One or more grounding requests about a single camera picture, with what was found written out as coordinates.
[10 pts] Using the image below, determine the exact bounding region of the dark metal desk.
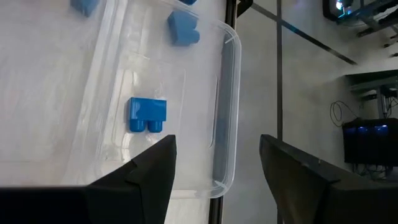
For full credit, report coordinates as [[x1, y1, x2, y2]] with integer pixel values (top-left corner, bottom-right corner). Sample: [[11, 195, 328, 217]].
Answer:
[[344, 68, 398, 102]]

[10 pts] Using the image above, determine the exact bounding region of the clear plastic bin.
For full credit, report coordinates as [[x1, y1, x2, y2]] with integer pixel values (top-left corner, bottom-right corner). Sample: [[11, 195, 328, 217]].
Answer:
[[60, 0, 243, 200]]

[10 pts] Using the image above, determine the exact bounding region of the thin black cable loop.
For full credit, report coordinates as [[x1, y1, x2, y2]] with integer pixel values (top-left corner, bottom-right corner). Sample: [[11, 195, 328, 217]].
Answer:
[[329, 100, 363, 128]]

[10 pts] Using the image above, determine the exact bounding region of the black computer with blue lights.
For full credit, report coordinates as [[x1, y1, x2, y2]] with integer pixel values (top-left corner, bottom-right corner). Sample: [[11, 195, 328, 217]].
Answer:
[[341, 118, 398, 166]]

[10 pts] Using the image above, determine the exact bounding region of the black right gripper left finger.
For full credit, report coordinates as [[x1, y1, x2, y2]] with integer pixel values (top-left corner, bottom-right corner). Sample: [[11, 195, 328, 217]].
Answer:
[[0, 134, 177, 224]]

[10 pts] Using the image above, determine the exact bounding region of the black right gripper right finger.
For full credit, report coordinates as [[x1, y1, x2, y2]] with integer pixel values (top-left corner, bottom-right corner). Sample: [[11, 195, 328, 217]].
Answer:
[[259, 134, 398, 224]]

